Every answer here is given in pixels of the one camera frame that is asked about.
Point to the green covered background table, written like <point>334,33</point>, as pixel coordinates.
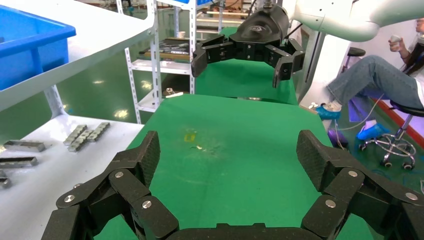
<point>245,79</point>

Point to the blue shoe cover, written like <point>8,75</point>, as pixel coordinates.
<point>328,113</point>
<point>372,131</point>

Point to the seated person in jeans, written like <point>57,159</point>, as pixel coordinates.
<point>374,76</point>

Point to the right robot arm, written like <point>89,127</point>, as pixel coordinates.
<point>348,16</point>

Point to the white handheld controller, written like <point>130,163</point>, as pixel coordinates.
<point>394,37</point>

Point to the person hand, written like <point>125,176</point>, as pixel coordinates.
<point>398,46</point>

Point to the green table mat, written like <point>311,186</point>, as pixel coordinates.
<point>232,165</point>

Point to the black round stool seat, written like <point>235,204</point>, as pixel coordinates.
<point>356,52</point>

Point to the grey metal shelf rack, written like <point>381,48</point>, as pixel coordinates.
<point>99,33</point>

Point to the blue plastic bin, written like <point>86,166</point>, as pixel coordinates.
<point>26,49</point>

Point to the white robot torso column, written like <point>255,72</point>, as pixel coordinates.
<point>328,66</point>

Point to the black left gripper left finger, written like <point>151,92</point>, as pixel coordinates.
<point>126,188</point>

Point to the black swivel stool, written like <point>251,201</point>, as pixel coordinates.
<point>409,110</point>

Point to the white background shelf rack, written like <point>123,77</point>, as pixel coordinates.
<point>159,66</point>

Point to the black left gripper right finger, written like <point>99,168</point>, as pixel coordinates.
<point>348,188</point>

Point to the grey metal connector strip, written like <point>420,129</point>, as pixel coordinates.
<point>18,162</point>
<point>98,131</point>
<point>24,146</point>
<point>79,143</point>
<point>75,134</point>

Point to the purple bag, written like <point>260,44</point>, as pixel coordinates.
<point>338,138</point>

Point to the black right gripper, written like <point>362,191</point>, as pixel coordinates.
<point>261,30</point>

